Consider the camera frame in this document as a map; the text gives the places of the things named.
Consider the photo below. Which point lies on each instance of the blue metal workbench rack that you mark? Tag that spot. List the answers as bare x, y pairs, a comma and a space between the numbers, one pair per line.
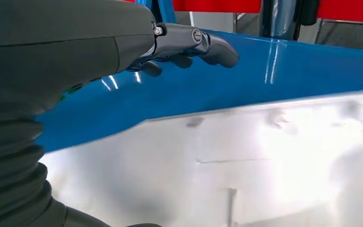
200, 91

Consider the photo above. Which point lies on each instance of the red barrier belt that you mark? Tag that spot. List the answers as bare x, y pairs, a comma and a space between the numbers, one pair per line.
216, 5

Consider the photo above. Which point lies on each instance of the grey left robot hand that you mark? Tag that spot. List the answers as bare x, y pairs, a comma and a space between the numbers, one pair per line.
59, 47

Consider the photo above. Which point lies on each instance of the black barrier post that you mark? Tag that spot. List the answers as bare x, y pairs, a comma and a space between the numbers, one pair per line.
278, 18

